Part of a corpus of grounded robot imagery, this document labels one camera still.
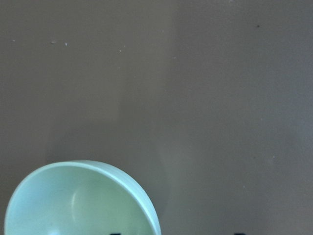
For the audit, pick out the light green bowl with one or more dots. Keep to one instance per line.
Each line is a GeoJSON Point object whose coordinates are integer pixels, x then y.
{"type": "Point", "coordinates": [80, 198]}

